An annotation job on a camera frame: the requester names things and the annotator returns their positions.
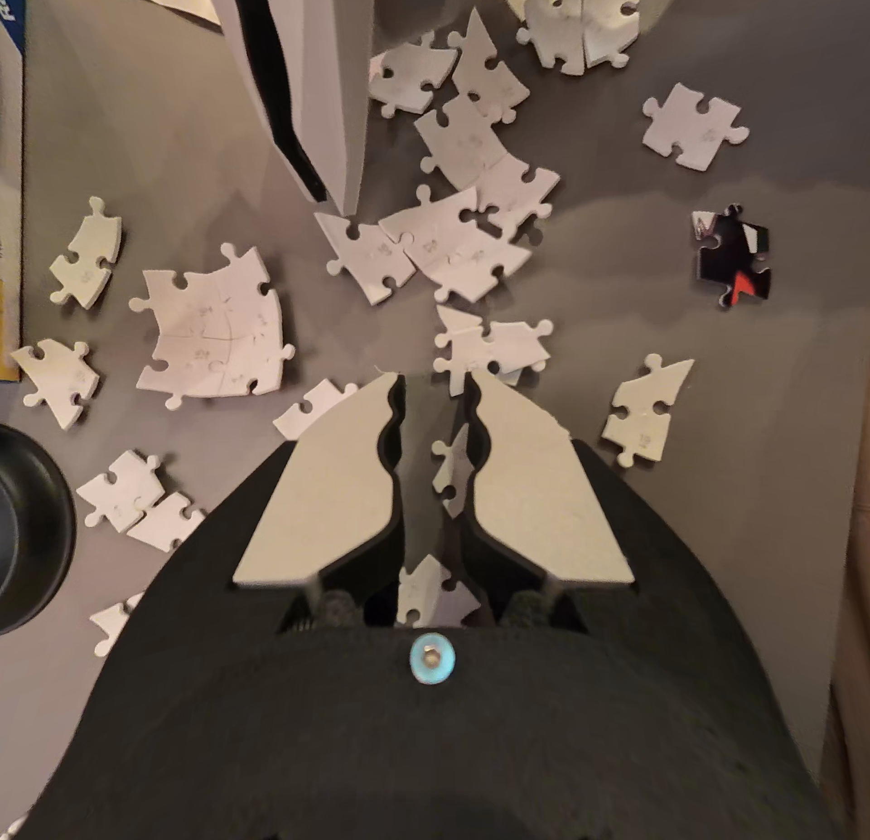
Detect four-piece white puzzle section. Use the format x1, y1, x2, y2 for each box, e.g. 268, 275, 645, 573
128, 243, 298, 411

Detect colourful cartoon puzzle box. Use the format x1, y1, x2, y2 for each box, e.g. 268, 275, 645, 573
0, 0, 28, 384

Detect white puzzle pieces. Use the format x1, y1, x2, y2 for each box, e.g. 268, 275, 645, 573
9, 0, 752, 657

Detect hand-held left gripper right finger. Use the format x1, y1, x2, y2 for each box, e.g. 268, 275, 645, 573
462, 369, 636, 625

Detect small white puzzle section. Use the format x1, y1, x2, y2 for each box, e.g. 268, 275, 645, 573
313, 185, 534, 308

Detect person's beige trousers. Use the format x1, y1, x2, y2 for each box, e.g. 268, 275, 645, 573
819, 439, 870, 840

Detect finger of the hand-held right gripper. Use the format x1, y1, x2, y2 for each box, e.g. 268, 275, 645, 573
267, 0, 379, 218
199, 0, 329, 203

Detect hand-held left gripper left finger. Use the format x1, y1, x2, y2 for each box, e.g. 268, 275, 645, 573
232, 371, 409, 625

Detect black round ball stand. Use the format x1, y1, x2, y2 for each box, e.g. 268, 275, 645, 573
0, 423, 77, 637

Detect black printed puzzle piece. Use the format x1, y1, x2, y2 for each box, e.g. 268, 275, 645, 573
691, 204, 773, 308

